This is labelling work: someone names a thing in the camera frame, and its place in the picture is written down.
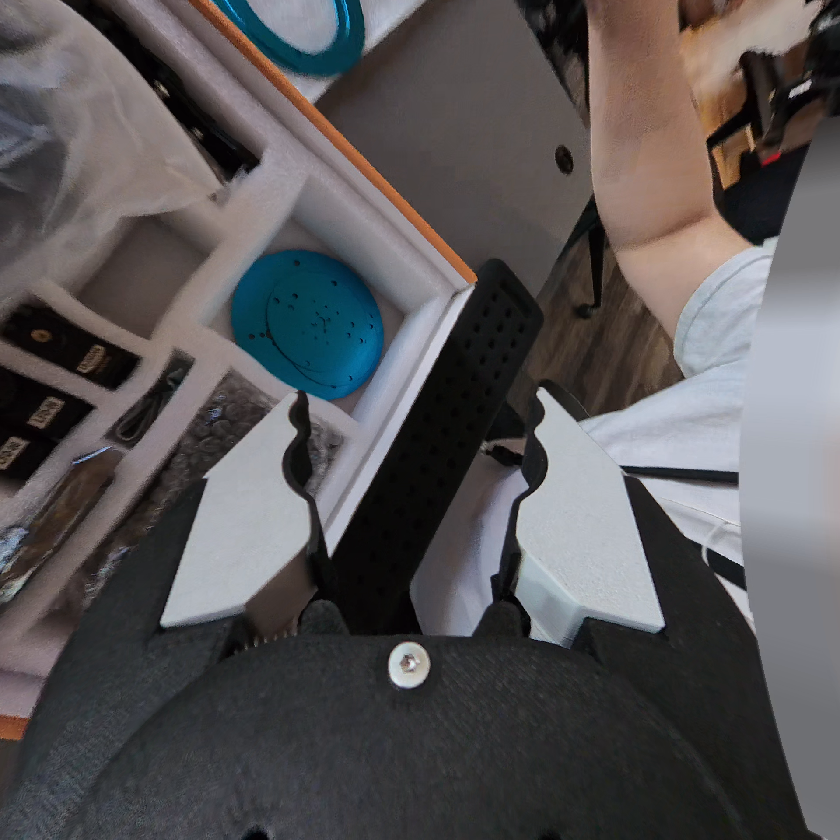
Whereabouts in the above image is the blue disc with few holes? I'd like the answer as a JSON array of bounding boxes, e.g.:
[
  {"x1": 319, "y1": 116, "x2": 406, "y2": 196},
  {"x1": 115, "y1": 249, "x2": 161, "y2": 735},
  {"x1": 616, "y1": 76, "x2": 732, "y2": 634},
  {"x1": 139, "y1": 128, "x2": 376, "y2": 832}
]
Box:
[{"x1": 230, "y1": 248, "x2": 386, "y2": 403}]

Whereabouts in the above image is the crumpled clear plastic bag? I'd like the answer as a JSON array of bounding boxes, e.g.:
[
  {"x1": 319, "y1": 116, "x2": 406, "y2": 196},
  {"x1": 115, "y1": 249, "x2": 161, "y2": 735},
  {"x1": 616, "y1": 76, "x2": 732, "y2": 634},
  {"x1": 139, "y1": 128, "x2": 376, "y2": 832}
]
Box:
[{"x1": 0, "y1": 0, "x2": 223, "y2": 293}]

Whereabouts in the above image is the blue metal ring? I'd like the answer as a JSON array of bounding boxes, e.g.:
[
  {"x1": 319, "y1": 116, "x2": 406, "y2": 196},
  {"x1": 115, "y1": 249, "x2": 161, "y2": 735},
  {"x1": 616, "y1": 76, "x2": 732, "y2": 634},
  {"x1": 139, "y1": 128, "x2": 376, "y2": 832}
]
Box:
[{"x1": 212, "y1": 0, "x2": 367, "y2": 78}]

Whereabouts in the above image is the blue disc with many holes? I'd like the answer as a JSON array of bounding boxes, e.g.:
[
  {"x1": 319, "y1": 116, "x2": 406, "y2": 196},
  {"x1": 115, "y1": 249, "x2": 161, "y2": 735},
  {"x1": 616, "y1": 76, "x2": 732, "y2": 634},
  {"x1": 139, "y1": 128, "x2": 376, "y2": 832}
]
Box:
[{"x1": 265, "y1": 267, "x2": 385, "y2": 389}]

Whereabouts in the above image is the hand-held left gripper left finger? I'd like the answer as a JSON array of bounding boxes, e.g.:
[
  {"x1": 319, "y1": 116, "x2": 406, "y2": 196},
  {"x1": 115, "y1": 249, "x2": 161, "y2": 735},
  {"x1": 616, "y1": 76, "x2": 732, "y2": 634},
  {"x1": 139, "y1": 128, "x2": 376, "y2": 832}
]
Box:
[{"x1": 159, "y1": 390, "x2": 329, "y2": 632}]

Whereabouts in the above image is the black perforated armrest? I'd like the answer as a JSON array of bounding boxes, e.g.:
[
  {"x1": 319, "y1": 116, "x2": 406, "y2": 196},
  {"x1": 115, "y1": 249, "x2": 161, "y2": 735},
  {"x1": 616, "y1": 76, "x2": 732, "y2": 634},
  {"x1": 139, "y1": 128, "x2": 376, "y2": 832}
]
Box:
[{"x1": 330, "y1": 259, "x2": 546, "y2": 636}]

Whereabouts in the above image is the black chair base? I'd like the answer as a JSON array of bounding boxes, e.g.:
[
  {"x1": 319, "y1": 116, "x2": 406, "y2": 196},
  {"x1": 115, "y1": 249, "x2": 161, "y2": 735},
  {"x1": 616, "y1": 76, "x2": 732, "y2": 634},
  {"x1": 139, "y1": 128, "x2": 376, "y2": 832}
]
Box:
[{"x1": 573, "y1": 196, "x2": 609, "y2": 322}]

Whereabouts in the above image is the shiny foil packet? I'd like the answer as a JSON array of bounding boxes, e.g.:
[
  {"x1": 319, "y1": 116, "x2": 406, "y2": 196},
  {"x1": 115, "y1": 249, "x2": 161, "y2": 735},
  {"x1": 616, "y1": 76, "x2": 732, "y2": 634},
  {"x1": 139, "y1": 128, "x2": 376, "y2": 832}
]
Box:
[{"x1": 0, "y1": 445, "x2": 127, "y2": 608}]

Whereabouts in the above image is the black lanyard strap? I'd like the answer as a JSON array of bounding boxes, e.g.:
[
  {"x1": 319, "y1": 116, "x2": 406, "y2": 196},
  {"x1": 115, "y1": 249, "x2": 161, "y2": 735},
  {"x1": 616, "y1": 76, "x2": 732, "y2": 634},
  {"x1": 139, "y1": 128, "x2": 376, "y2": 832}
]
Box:
[{"x1": 619, "y1": 465, "x2": 749, "y2": 595}]

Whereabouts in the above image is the white foam sheet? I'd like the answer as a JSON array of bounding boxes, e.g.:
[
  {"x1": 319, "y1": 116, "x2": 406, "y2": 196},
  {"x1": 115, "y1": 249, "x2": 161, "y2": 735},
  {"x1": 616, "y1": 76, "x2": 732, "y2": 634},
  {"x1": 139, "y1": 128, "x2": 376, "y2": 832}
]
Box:
[{"x1": 197, "y1": 0, "x2": 432, "y2": 106}]

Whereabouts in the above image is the grey cable bundle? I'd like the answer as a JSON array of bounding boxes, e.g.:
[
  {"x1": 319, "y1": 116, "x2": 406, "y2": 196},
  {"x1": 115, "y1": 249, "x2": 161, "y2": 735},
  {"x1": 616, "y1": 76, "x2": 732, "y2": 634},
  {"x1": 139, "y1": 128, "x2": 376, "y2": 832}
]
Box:
[{"x1": 107, "y1": 366, "x2": 193, "y2": 449}]

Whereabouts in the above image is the bubble wrap bag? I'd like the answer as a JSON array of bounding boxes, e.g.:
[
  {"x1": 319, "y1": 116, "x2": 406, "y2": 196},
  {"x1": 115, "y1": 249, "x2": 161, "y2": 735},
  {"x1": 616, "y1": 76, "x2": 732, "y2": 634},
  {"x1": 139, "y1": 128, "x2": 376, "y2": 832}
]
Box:
[{"x1": 66, "y1": 369, "x2": 344, "y2": 614}]

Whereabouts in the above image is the person's white shirt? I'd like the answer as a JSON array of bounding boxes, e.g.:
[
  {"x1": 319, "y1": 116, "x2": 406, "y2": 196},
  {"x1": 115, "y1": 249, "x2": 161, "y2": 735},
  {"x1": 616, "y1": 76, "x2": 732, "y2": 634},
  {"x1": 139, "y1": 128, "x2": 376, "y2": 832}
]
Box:
[{"x1": 409, "y1": 238, "x2": 778, "y2": 652}]

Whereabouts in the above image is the black servo without horn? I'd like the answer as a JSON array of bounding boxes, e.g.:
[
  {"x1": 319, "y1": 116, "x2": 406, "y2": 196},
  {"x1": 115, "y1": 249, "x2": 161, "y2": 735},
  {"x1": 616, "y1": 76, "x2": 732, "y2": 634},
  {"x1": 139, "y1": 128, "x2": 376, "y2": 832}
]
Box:
[{"x1": 2, "y1": 304, "x2": 143, "y2": 392}]

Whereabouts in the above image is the orange cardboard kit box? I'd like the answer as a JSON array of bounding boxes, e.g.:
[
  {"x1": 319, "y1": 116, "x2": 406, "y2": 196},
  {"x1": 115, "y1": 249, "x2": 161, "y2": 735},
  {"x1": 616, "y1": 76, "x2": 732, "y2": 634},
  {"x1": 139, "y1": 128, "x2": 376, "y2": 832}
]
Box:
[{"x1": 0, "y1": 0, "x2": 479, "y2": 740}]

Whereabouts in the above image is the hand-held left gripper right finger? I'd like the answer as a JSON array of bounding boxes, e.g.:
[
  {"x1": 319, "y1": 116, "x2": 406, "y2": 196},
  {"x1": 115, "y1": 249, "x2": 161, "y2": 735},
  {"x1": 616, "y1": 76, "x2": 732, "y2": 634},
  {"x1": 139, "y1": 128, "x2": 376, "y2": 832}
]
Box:
[{"x1": 492, "y1": 386, "x2": 665, "y2": 648}]

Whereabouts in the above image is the servo with black horn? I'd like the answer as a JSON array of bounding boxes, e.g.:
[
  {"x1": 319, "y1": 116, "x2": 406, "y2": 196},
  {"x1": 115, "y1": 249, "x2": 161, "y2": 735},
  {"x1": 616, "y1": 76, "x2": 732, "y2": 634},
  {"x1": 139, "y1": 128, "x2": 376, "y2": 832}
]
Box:
[
  {"x1": 0, "y1": 428, "x2": 52, "y2": 488},
  {"x1": 0, "y1": 366, "x2": 95, "y2": 442}
]

